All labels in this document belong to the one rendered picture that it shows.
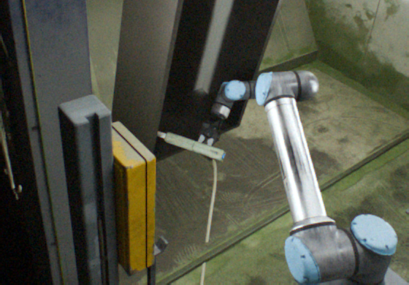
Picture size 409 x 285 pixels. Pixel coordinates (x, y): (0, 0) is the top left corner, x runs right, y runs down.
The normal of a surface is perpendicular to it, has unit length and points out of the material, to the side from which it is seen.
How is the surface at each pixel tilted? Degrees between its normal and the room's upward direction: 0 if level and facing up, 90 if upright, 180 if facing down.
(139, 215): 90
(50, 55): 90
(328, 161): 0
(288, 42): 57
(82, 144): 90
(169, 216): 0
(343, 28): 90
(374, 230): 5
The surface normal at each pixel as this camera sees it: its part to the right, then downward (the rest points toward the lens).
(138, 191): 0.64, 0.46
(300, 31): 0.59, -0.07
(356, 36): -0.76, 0.29
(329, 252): 0.21, -0.47
